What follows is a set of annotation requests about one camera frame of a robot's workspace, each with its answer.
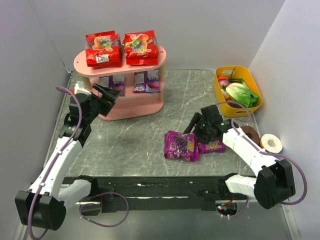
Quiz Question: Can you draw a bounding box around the purple Fox's berries bag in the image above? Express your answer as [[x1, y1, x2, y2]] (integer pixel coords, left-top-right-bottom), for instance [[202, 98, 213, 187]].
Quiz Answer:
[[132, 69, 161, 94], [98, 74, 125, 97]]

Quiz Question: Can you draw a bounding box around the purple grape candy bag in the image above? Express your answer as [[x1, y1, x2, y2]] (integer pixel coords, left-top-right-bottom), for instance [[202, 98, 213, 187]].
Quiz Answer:
[[197, 140, 227, 154], [164, 130, 200, 162]]

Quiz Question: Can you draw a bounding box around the red fruit candy bag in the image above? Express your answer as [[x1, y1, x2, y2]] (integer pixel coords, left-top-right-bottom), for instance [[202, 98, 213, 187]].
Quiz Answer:
[[122, 30, 159, 66], [85, 30, 123, 68]]

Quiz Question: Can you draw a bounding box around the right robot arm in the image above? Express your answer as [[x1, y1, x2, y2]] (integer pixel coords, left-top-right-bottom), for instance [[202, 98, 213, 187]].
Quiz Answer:
[[184, 104, 296, 209]]

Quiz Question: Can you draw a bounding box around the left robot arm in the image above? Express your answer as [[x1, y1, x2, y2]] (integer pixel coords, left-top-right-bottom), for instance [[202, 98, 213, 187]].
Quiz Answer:
[[14, 84, 121, 231]]

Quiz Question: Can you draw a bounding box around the pink three-tier shelf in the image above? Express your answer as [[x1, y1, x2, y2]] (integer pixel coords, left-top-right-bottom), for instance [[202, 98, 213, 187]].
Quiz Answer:
[[73, 45, 167, 121]]

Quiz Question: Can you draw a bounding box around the brown round object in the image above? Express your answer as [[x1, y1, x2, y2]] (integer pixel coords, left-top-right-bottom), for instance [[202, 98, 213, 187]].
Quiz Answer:
[[241, 125, 260, 145]]

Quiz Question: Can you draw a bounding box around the green toy cabbage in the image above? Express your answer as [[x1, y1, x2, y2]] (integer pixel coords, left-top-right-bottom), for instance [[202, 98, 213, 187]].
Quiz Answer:
[[225, 83, 260, 108]]

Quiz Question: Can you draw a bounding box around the red toy vegetable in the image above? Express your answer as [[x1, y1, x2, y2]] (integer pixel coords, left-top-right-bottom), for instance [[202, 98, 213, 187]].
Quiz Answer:
[[217, 75, 230, 89]]

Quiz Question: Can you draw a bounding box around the white tape roll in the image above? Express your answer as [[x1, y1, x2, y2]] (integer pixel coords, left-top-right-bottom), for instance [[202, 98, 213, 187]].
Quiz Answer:
[[259, 133, 283, 154]]

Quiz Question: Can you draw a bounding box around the yellow plastic basket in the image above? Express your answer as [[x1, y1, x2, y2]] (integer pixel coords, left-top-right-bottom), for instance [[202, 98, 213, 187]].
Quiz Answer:
[[213, 65, 263, 118]]

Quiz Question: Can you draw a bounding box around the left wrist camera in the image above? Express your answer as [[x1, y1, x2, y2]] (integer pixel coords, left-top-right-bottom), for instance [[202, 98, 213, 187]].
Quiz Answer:
[[73, 82, 91, 96]]

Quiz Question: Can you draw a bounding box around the black base frame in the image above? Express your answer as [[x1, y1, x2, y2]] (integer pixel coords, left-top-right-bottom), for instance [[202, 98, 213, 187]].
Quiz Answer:
[[83, 176, 246, 213]]

